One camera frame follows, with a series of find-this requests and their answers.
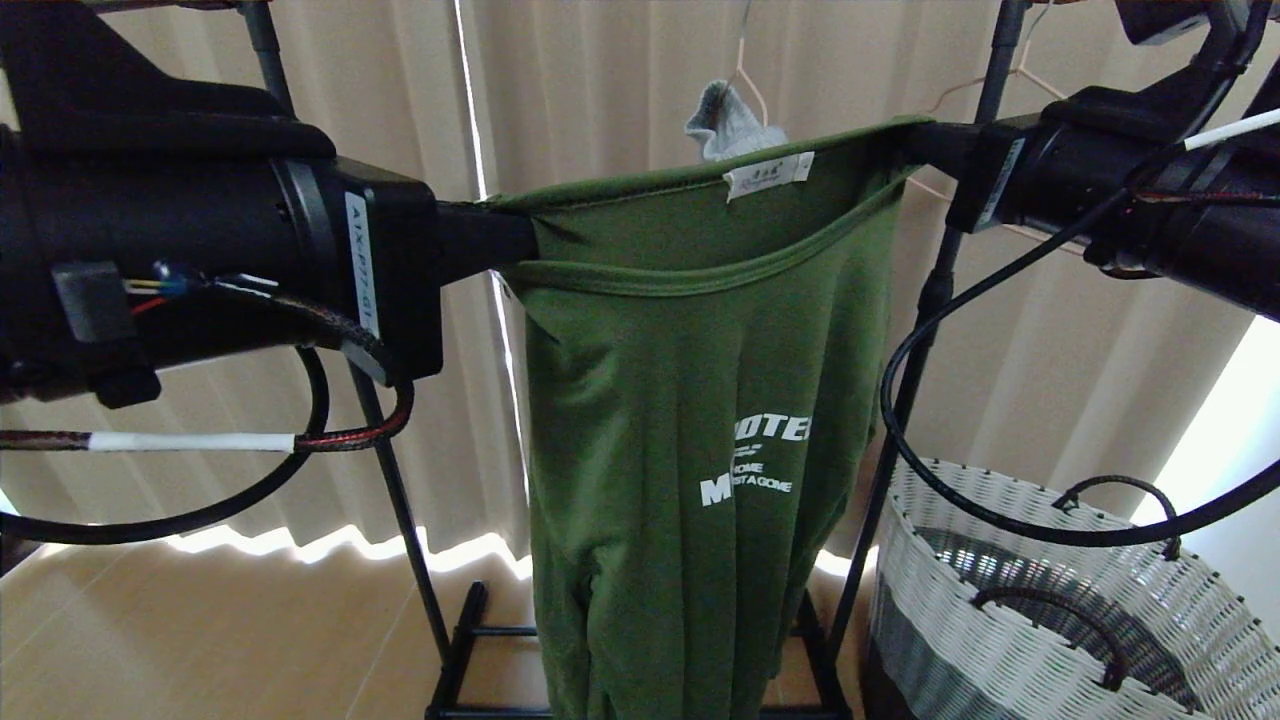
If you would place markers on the green printed shirt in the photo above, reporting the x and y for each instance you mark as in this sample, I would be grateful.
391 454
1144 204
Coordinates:
650 400

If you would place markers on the white laundry basket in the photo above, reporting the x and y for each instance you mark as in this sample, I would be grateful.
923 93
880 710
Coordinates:
980 650

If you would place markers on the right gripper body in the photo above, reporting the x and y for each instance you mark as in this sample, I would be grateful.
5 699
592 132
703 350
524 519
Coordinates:
1150 210

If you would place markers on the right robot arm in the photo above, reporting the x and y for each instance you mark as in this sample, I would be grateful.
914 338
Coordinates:
1230 130

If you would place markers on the pale grey shorts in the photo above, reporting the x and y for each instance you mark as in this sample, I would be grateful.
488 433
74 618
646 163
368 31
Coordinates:
730 125

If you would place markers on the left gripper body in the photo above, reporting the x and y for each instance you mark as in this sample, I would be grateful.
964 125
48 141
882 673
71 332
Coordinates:
200 270

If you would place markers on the black clothes rack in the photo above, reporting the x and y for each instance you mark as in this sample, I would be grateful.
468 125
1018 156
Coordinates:
462 640

